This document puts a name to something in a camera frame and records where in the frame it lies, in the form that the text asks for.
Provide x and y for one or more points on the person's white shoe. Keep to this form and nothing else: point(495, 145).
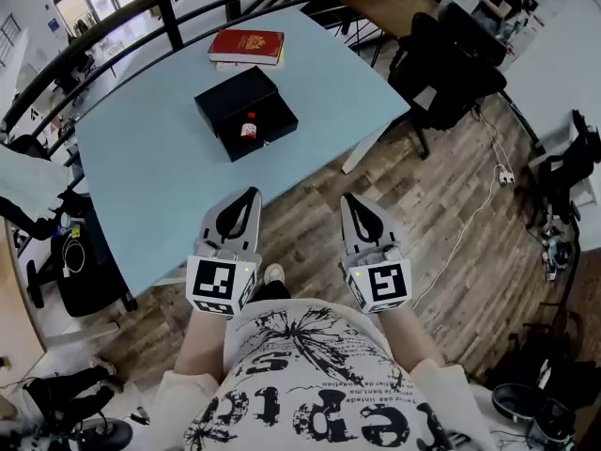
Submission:
point(274, 273)

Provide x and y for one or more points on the white power adapter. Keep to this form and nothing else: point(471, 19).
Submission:
point(504, 175)

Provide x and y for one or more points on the person's left forearm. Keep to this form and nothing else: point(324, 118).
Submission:
point(204, 341)

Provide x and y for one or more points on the black box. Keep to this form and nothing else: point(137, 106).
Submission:
point(235, 92)

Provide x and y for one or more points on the white printed shirt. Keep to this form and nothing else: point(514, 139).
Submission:
point(305, 383)

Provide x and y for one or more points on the black office chair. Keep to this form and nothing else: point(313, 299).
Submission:
point(446, 78)

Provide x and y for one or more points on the black metal railing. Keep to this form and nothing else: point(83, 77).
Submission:
point(174, 21)

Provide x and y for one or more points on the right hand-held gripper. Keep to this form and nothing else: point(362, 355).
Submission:
point(385, 282)

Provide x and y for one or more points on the white cloth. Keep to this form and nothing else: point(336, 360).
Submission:
point(28, 181)

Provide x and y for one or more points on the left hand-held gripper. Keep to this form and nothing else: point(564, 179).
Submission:
point(218, 280)

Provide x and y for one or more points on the white table leg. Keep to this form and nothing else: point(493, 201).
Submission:
point(361, 150)

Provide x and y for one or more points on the small red-capped bottle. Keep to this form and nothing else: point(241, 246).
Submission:
point(249, 131)

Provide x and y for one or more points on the red hardcover book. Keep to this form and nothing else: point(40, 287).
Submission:
point(246, 45)

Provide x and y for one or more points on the person's right forearm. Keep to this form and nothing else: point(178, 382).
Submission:
point(408, 336)

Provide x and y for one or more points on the person's black trouser leg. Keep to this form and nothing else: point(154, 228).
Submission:
point(272, 290)

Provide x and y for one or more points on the black round base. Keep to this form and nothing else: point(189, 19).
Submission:
point(105, 435)

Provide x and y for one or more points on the black chair with bag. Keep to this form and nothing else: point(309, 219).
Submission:
point(565, 176)

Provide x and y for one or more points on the brown wooden desk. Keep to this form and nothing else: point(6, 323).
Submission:
point(375, 5)

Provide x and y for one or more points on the cream yellow book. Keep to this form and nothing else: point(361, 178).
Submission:
point(235, 66)

